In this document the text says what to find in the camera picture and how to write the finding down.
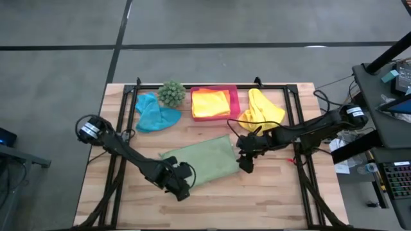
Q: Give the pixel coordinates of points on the black device with blue light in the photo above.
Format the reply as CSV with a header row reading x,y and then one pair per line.
x,y
6,137

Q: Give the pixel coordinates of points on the green microfiber towel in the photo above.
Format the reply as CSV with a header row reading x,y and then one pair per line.
x,y
208,157

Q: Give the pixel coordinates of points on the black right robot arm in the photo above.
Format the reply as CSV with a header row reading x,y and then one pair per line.
x,y
314,128

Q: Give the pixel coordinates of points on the green artificial potted plant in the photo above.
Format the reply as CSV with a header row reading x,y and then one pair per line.
x,y
171,93

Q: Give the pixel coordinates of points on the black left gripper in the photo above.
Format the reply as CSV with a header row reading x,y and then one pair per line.
x,y
167,178

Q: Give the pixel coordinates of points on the yellow microfiber towel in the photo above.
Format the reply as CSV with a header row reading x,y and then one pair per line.
x,y
263,110
210,104

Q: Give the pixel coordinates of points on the backlit keyboard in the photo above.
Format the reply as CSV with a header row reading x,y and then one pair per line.
x,y
399,179

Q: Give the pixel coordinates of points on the red clip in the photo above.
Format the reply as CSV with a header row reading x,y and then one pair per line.
x,y
290,160

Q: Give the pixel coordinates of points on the black pole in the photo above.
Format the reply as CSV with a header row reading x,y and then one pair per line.
x,y
388,53

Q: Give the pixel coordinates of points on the pink plastic bin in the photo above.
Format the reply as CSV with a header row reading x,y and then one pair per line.
x,y
236,102

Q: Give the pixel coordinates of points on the dark tablet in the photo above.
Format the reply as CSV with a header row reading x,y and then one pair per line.
x,y
398,107

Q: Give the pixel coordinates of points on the black electronic device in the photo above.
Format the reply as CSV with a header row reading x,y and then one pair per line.
x,y
403,77

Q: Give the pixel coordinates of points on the grey metal table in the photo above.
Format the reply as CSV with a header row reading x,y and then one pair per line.
x,y
19,160

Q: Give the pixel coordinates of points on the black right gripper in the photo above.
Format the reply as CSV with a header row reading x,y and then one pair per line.
x,y
252,144

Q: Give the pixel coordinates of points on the clear water bottle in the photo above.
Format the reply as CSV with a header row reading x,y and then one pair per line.
x,y
368,168

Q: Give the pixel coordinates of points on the blue microfiber towel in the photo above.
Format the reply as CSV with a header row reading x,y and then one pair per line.
x,y
154,115

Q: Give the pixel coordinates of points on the grey desk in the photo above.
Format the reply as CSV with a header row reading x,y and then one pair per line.
x,y
379,122

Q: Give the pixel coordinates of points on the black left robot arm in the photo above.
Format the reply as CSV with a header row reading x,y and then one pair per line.
x,y
128,150

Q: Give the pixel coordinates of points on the teal box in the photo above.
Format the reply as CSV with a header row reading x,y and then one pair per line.
x,y
390,76

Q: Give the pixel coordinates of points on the orange microfiber towel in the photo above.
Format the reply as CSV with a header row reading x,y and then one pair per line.
x,y
205,90

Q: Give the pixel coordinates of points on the white paper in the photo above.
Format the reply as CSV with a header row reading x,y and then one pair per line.
x,y
342,167

